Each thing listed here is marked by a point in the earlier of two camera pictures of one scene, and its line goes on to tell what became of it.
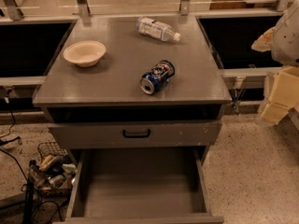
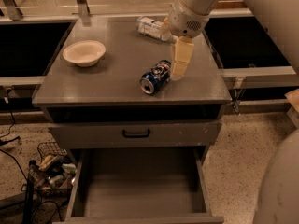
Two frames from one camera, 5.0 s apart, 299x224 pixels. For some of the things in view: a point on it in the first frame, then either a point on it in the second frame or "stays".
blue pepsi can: (157, 77) stays
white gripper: (287, 39) to (186, 21)
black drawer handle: (135, 135) stays
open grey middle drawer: (139, 186) stays
